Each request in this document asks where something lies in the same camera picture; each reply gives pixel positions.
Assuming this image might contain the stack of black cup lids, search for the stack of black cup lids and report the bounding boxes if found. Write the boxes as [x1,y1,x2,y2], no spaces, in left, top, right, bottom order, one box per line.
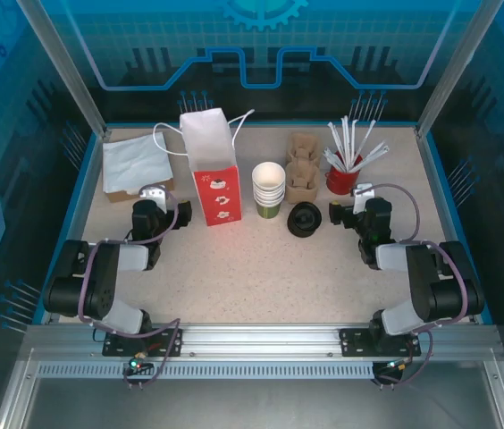
[286,201,323,238]

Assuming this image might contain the cardboard napkin box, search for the cardboard napkin box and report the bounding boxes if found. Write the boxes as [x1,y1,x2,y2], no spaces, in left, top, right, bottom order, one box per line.
[103,176,176,205]

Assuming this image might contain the white paper-wrapped straw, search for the white paper-wrapped straw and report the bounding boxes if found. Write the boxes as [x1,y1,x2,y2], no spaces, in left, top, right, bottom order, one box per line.
[326,122,348,167]
[349,118,360,169]
[340,114,352,170]
[355,140,391,171]
[322,148,347,171]
[352,119,378,170]
[357,147,391,173]

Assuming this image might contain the aluminium frame post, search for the aluminium frame post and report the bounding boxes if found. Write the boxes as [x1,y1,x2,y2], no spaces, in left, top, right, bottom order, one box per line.
[15,0,113,139]
[415,0,504,139]

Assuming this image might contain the lilac left arm cable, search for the lilac left arm cable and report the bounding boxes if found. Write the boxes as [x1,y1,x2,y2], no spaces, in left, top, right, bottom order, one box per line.
[76,182,182,391]

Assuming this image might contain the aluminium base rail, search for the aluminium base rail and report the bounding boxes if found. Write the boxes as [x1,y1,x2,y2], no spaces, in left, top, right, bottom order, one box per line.
[23,324,501,358]

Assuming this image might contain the red and white paper bag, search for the red and white paper bag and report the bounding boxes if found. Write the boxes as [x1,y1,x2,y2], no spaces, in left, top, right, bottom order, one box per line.
[153,106,256,228]

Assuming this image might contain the lilac right arm cable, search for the lilac right arm cable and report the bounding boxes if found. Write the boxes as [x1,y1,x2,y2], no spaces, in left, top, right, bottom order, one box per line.
[358,181,468,390]

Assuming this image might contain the lilac arm cable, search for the lilac arm cable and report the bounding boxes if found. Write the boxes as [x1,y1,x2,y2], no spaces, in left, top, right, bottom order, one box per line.
[76,182,182,391]
[358,181,468,390]

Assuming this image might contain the stack of pulp cup carriers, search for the stack of pulp cup carriers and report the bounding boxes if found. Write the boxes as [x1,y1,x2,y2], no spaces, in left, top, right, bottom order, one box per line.
[285,132,323,206]

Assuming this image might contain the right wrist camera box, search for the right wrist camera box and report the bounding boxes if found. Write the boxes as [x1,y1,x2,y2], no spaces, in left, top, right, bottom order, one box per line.
[350,181,376,215]

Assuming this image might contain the stack of green paper cups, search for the stack of green paper cups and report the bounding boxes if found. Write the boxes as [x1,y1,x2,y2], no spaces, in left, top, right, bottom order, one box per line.
[254,181,285,220]

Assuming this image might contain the red metal straw tin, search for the red metal straw tin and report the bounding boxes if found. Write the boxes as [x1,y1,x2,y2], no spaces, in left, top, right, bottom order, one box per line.
[325,151,365,196]

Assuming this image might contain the slotted grey cable duct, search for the slotted grey cable duct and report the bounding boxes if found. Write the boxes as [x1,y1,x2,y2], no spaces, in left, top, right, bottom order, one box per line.
[36,362,381,382]

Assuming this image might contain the white paper napkins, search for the white paper napkins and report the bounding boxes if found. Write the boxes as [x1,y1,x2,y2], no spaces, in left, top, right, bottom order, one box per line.
[102,132,173,194]

